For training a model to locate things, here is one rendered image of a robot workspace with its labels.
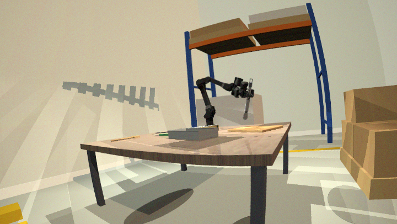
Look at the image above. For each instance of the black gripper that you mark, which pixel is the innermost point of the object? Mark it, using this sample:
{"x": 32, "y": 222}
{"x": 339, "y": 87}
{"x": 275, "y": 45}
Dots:
{"x": 243, "y": 93}

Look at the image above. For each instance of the light wooden board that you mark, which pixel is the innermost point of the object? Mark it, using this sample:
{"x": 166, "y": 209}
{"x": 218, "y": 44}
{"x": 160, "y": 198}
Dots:
{"x": 255, "y": 128}

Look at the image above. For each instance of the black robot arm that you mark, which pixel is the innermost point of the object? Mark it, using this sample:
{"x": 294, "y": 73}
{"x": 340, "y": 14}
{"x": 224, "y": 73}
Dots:
{"x": 210, "y": 110}

